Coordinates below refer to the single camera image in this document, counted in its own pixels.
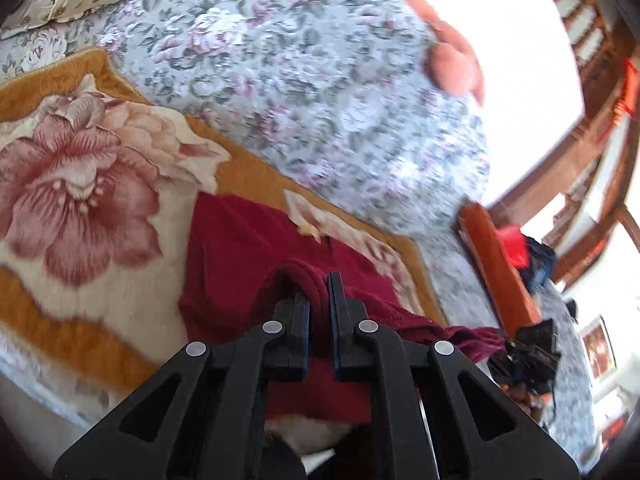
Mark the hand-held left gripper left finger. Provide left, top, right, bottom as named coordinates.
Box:
left=52, top=287, right=311, bottom=480

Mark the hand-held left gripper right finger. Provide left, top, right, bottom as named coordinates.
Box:
left=327, top=271, right=581, bottom=480

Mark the dark red long-sleeve shirt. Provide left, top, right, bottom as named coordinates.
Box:
left=179, top=192, right=506, bottom=423

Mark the person's right hand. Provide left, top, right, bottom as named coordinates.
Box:
left=511, top=385, right=547, bottom=425

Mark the framed picture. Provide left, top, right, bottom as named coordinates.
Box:
left=579, top=315, right=619, bottom=382

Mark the grey floral bed sheet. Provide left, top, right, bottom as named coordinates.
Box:
left=0, top=25, right=598, bottom=466

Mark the dark blue clothing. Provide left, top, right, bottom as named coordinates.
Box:
left=522, top=236, right=558, bottom=293

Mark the orange cushion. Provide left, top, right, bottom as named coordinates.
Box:
left=457, top=202, right=544, bottom=341

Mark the red cloth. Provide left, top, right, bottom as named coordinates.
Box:
left=495, top=225, right=531, bottom=271

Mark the grey floral quilt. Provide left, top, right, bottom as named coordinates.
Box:
left=95, top=0, right=493, bottom=237

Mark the plush brown floral blanket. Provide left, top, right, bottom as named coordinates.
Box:
left=0, top=47, right=448, bottom=397

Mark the red hanging ornament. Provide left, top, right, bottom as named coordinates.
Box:
left=614, top=59, right=640, bottom=122

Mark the pink cushion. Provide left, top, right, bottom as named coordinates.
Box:
left=405, top=0, right=486, bottom=109

